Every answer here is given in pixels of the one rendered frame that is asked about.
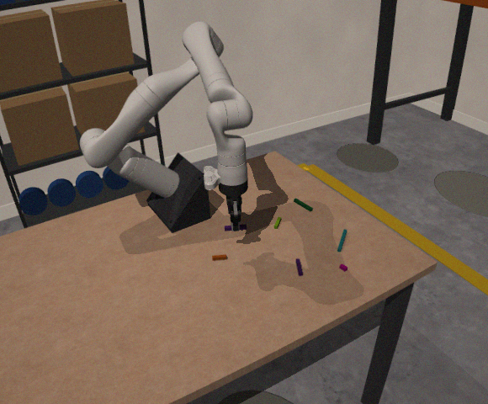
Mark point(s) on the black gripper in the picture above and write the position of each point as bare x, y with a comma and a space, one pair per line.
234, 201

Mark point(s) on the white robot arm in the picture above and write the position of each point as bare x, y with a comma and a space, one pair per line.
111, 149

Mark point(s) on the turquoise rod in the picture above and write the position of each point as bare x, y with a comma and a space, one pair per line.
342, 240

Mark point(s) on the purple rod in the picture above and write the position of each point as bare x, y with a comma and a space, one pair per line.
242, 227
299, 267

